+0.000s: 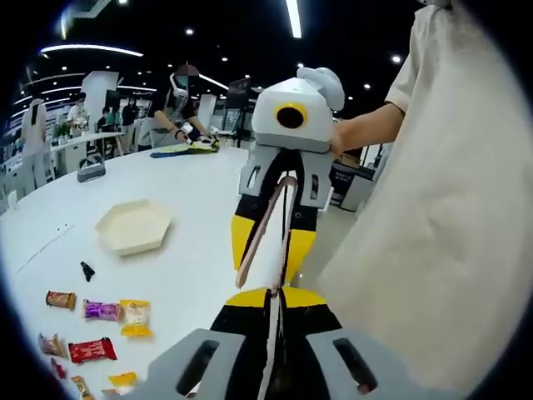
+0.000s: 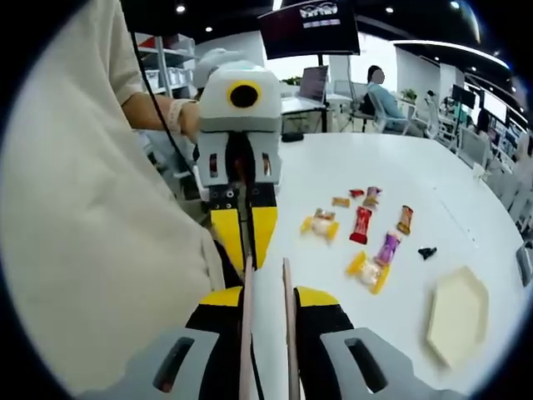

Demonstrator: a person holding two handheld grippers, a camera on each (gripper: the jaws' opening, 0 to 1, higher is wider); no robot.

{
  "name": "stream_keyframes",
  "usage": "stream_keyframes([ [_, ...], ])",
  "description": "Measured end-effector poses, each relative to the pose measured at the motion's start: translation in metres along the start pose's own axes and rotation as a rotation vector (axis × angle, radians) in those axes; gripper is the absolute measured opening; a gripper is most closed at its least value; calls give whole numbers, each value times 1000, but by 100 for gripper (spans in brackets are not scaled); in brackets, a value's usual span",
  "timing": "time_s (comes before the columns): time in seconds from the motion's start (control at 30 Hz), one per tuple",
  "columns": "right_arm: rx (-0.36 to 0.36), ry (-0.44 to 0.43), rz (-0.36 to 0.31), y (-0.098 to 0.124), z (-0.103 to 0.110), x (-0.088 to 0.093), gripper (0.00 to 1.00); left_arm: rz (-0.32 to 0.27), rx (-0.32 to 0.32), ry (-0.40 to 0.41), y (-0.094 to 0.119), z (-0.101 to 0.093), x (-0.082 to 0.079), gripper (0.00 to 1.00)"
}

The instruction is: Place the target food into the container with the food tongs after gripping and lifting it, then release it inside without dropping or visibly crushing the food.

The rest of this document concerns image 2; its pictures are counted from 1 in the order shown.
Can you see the pink food tongs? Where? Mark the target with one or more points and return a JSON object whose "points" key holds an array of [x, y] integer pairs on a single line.
{"points": [[246, 333]]}

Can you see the potted green plant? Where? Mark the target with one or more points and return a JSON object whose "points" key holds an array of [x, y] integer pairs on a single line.
{"points": [[410, 95]]}

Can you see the cream hexagonal container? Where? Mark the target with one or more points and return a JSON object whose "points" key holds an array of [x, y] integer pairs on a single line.
{"points": [[458, 316]]}

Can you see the white paper cup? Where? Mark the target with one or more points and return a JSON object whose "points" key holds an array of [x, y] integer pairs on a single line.
{"points": [[479, 171]]}

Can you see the orange brown wafer food packet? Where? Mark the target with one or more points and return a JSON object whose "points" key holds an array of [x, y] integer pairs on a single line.
{"points": [[405, 219]]}

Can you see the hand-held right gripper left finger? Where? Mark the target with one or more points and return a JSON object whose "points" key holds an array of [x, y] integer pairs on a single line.
{"points": [[216, 329]]}

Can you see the small orange candy food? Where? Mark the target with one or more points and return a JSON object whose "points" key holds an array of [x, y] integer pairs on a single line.
{"points": [[340, 202]]}

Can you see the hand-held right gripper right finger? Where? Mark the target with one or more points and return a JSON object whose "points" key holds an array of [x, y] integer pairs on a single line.
{"points": [[320, 325]]}

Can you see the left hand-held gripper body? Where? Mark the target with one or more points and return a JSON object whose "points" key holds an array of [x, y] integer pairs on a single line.
{"points": [[220, 112]]}

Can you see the purple snack bar food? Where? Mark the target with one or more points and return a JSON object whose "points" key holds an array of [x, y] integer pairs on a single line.
{"points": [[389, 246]]}

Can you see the large yellow bread food packet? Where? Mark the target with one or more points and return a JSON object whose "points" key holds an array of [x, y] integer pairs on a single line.
{"points": [[368, 273]]}

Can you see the black pouch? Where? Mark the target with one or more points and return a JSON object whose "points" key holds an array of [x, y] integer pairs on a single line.
{"points": [[293, 137]]}

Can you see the large black display screen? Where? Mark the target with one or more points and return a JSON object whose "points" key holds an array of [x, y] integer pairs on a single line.
{"points": [[308, 29]]}

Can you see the desk computer monitor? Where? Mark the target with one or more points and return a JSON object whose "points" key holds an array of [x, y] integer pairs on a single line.
{"points": [[313, 83]]}

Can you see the blue orange candy food packet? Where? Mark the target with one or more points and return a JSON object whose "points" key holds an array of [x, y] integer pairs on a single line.
{"points": [[325, 214]]}

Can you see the red snack bar food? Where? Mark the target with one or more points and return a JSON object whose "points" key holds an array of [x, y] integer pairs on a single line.
{"points": [[361, 225]]}

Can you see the small red candy food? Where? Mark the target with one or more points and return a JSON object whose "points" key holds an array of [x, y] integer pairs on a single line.
{"points": [[356, 192]]}

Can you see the black clip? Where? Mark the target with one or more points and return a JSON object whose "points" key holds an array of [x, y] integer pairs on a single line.
{"points": [[427, 252]]}

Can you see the white storage shelf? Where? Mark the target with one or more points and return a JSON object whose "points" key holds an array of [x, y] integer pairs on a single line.
{"points": [[175, 77]]}

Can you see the small yellow bread food packet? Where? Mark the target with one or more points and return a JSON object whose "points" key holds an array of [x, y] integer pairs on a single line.
{"points": [[320, 228]]}

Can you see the purple brown candy food packet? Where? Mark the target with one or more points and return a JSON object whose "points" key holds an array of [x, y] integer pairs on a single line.
{"points": [[372, 196]]}

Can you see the person's left hand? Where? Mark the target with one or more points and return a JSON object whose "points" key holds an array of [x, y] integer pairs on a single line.
{"points": [[189, 121]]}

